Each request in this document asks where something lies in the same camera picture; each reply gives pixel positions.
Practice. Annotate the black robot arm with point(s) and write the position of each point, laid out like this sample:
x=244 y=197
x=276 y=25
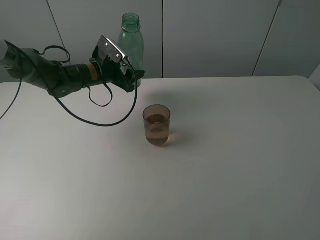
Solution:
x=57 y=77

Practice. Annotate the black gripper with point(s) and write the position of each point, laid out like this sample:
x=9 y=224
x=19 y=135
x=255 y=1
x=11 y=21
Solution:
x=117 y=74

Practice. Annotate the green transparent plastic bottle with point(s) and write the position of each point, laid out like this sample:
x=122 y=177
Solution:
x=131 y=40

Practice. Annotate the pink translucent plastic cup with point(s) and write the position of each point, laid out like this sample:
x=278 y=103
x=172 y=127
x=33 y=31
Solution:
x=156 y=120

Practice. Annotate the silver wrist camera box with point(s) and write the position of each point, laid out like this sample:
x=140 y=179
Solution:
x=108 y=49

